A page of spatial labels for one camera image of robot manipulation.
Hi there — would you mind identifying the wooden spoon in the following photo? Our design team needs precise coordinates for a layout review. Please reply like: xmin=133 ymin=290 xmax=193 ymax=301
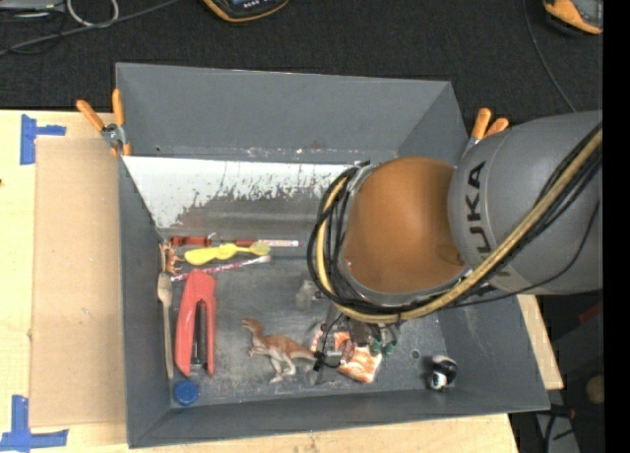
xmin=156 ymin=271 xmax=176 ymax=381

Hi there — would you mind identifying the brown cardboard board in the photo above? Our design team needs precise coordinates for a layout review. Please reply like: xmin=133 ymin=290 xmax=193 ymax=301
xmin=28 ymin=137 xmax=127 ymax=428

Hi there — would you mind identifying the orange and white packet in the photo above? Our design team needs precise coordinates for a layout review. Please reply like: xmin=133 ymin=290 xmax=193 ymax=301
xmin=322 ymin=330 xmax=385 ymax=385

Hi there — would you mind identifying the red stapler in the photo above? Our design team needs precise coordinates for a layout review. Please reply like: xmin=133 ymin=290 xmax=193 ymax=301
xmin=173 ymin=268 xmax=219 ymax=378

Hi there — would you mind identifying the black and white toy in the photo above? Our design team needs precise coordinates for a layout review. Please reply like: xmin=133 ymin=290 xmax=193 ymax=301
xmin=425 ymin=354 xmax=460 ymax=392

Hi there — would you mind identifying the pale striped stick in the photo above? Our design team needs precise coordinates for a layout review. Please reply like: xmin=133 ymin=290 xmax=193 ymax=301
xmin=235 ymin=238 xmax=300 ymax=249

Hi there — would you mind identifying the brown toy dinosaur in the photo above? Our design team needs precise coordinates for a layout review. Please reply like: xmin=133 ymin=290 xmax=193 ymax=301
xmin=239 ymin=317 xmax=319 ymax=384

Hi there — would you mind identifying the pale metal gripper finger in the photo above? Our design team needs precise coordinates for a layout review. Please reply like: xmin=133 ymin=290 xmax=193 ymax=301
xmin=314 ymin=350 xmax=344 ymax=386

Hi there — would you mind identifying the small orange-brown toy animal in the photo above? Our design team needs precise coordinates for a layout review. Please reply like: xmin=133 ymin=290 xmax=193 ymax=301
xmin=160 ymin=241 xmax=186 ymax=276

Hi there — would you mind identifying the grey metal bin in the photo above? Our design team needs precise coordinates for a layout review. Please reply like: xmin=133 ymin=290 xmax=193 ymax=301
xmin=114 ymin=62 xmax=551 ymax=448

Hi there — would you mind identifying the pink striped stick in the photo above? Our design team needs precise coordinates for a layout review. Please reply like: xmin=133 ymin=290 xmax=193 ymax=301
xmin=169 ymin=254 xmax=273 ymax=283

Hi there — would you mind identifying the blue bottle cap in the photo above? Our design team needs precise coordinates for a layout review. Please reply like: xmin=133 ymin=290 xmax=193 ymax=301
xmin=172 ymin=379 xmax=201 ymax=407

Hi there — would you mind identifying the clear glass thing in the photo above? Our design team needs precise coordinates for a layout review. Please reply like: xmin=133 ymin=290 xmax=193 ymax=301
xmin=294 ymin=279 xmax=322 ymax=312

